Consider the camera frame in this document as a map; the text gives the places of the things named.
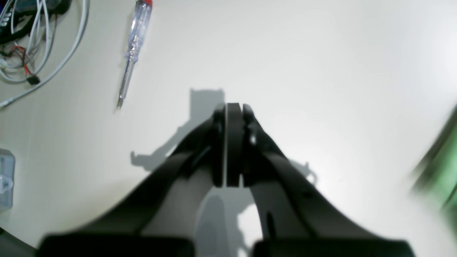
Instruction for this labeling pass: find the clear plastic box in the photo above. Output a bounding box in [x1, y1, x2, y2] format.
[0, 148, 16, 213]

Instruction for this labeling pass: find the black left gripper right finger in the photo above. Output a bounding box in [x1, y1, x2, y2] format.
[227, 104, 414, 257]

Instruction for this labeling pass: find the green T-shirt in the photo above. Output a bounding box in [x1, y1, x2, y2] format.
[412, 107, 457, 226]

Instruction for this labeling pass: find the clear red-capped screwdriver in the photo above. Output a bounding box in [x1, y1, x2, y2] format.
[116, 0, 153, 109]

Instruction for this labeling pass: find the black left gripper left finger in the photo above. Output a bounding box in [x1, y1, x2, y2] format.
[36, 104, 226, 257]

